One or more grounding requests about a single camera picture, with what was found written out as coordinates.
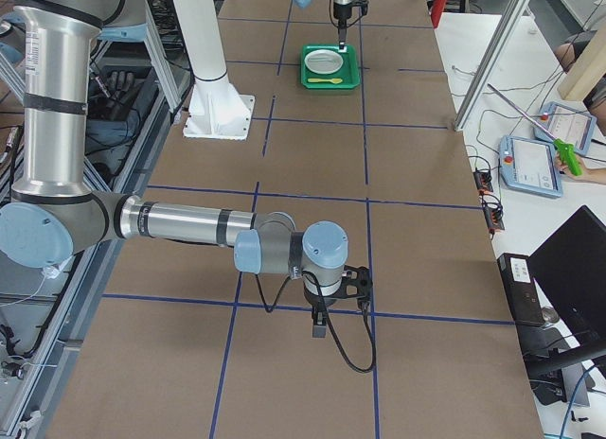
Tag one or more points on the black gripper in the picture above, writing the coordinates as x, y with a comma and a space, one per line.
340, 8
318, 301

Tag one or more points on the aluminium frame post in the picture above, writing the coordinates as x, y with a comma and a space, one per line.
499, 40

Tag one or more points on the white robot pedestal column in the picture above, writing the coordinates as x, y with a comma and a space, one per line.
216, 109

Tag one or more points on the green plastic tray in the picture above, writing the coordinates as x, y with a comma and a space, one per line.
349, 72

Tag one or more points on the blue teach pendant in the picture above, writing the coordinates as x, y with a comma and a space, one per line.
570, 125
528, 165

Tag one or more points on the near blue teach pendant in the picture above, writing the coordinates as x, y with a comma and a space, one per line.
528, 165

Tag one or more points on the orange black circuit board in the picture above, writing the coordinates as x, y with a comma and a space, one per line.
493, 214
482, 179

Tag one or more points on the black laptop monitor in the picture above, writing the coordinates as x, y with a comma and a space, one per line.
570, 269

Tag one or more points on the wooden board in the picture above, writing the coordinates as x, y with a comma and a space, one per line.
590, 68

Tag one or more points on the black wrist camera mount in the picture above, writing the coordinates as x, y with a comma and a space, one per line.
357, 284

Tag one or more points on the red cylinder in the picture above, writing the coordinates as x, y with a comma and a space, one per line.
437, 9

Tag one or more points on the black desktop box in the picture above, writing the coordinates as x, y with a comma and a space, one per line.
520, 289

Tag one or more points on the green handled grabber stick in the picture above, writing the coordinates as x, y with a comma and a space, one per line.
564, 149

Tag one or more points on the upper orange black circuit board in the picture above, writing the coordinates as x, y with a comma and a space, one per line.
482, 179

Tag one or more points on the lower orange black circuit board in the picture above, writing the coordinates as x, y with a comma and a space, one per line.
493, 214

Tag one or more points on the yellow plastic spoon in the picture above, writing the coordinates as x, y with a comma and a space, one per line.
334, 81

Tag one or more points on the far blue teach pendant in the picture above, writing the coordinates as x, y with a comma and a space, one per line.
570, 125

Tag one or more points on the white round plate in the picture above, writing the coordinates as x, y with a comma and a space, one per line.
323, 61

